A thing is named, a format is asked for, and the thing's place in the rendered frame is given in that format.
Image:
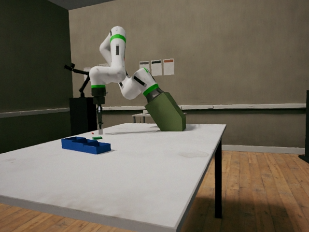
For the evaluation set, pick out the blue three-compartment tray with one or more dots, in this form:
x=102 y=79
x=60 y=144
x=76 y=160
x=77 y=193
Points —
x=82 y=144

